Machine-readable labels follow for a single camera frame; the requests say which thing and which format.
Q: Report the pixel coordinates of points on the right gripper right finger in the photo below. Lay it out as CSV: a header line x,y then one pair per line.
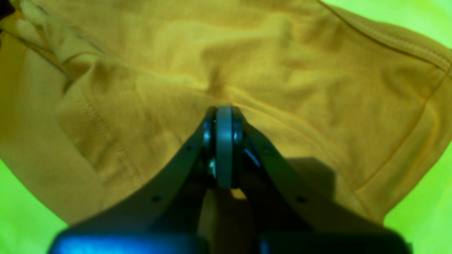
x,y
290,216

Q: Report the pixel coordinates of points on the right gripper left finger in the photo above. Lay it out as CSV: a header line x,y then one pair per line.
x,y
160,218

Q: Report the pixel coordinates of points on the terracotta orange T-shirt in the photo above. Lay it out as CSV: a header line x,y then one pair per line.
x,y
247,70

